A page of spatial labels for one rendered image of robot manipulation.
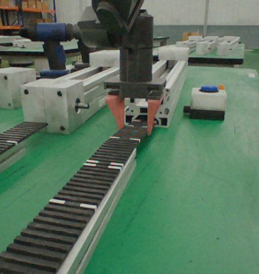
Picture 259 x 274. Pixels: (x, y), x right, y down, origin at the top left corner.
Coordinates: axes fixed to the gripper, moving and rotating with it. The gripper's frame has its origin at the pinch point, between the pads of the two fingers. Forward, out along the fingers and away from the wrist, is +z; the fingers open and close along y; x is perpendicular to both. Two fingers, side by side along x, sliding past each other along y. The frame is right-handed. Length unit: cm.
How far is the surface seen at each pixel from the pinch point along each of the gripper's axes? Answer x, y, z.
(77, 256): 33.6, -2.5, -0.3
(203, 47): -205, -12, -4
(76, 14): -1058, 458, -70
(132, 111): -10.0, 2.7, -0.6
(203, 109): -17.7, -12.3, 0.0
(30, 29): -40, 43, -18
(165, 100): -9.6, -4.4, -3.5
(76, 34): -62, 37, -16
